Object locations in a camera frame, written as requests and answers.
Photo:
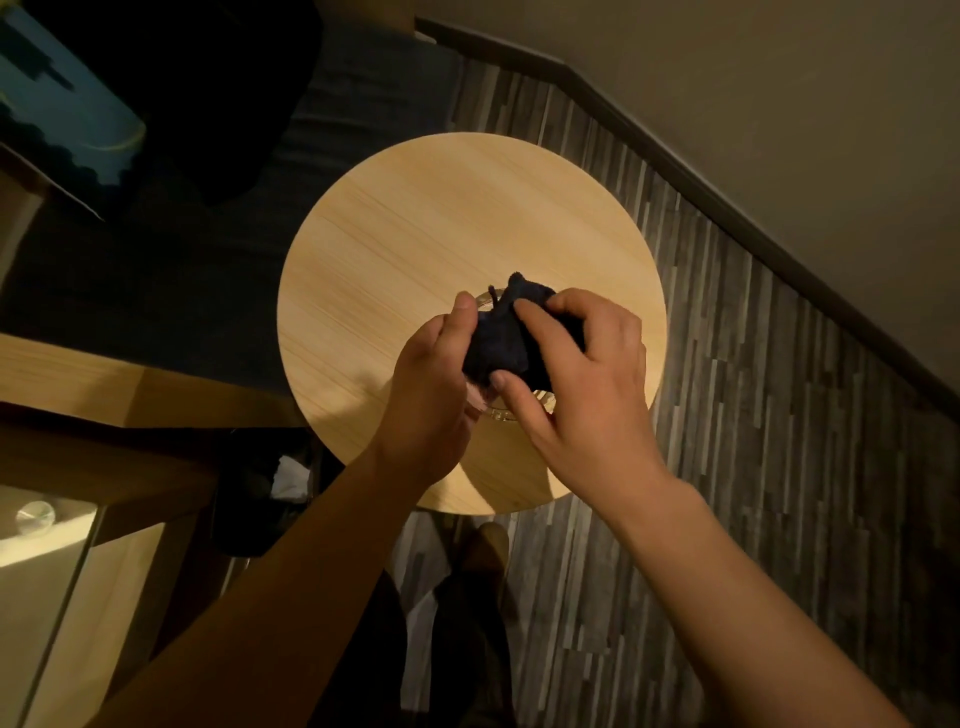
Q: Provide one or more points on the person's left hand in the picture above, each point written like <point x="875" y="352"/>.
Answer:
<point x="427" y="405"/>

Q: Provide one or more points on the person's right hand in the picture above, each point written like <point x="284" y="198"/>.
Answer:
<point x="600" y="405"/>

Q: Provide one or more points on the clear glass ashtray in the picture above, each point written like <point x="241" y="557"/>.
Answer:
<point x="506" y="411"/>

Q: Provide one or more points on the black cloth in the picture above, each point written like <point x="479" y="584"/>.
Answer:
<point x="499" y="345"/>

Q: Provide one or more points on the glass-top bedside table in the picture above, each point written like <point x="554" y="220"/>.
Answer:
<point x="37" y="615"/>

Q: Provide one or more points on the person's right forearm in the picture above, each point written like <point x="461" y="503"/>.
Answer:
<point x="750" y="622"/>

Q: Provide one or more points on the person's left forearm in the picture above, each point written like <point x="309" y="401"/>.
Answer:
<point x="262" y="622"/>

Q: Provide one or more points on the person's right shoe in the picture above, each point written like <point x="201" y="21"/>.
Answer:
<point x="484" y="551"/>

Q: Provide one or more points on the round wooden table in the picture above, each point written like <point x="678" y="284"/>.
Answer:
<point x="412" y="225"/>

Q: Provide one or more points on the black trash bin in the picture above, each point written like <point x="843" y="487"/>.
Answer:
<point x="240" y="517"/>

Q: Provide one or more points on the dark grey sofa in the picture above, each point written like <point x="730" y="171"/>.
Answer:
<point x="187" y="285"/>

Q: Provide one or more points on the black cushion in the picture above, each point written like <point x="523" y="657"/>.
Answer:
<point x="210" y="90"/>

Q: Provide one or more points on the round metal glass standoff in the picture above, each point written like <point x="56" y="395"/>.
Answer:
<point x="35" y="517"/>

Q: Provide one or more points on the blue yellow patterned cushion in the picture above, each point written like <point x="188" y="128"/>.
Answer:
<point x="67" y="120"/>

